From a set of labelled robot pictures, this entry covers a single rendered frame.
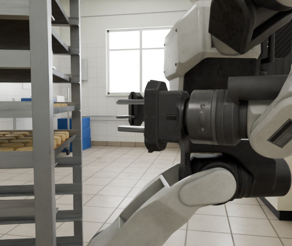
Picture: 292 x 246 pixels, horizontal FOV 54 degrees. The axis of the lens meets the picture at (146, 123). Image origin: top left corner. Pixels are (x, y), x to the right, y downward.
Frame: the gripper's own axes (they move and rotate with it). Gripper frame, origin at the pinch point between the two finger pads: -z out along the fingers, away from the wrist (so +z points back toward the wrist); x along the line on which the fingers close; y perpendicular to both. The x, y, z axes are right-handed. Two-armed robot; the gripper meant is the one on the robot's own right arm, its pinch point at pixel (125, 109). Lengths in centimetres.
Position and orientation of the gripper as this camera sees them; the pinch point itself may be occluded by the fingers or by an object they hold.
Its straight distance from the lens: 97.3
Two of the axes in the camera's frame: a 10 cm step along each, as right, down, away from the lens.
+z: 8.0, -0.4, 5.9
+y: 5.9, 0.6, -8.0
